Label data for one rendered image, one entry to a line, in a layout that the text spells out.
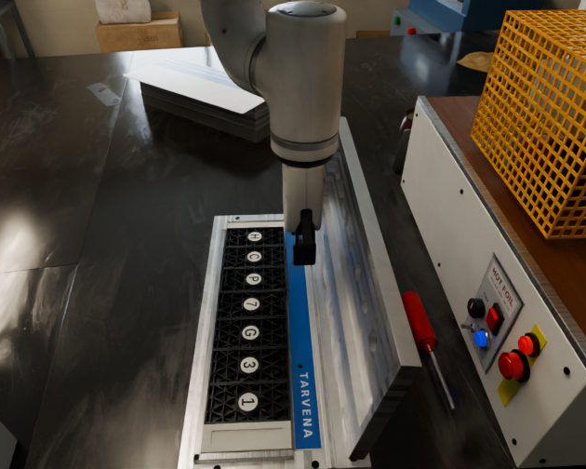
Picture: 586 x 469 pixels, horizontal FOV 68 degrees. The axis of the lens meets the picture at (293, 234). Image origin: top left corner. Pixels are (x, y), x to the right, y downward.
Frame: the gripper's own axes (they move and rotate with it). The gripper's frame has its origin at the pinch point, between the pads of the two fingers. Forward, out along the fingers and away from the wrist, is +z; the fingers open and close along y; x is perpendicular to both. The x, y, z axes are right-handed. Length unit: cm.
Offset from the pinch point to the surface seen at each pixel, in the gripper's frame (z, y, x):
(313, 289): 5.9, 4.6, 1.4
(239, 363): 4.9, 17.3, -9.1
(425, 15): 25, -216, 85
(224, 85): -1, -58, -15
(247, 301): 4.9, 7.1, -8.3
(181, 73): -1, -66, -27
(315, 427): 6.0, 25.4, -0.2
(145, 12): 41, -299, -93
